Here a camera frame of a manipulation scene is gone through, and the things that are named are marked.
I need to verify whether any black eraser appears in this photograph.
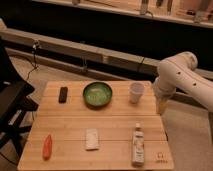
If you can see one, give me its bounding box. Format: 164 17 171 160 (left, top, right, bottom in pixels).
58 87 68 103

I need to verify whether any black chair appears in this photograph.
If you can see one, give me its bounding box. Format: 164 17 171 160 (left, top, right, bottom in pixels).
0 37 38 156

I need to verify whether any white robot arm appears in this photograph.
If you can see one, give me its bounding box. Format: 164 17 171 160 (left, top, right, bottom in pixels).
153 51 213 113

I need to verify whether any white sponge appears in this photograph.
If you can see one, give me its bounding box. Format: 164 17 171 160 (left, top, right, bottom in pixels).
85 128 99 150

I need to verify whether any orange carrot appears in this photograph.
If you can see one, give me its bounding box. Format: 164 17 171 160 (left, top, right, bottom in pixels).
42 135 52 160

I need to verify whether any green bowl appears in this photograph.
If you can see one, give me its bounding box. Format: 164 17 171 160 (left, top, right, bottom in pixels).
83 82 113 107

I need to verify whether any white dressing bottle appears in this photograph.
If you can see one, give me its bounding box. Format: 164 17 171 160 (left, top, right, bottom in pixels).
132 123 144 167

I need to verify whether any black hanging cable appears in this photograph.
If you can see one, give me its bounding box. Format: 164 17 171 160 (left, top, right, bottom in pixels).
25 39 41 82

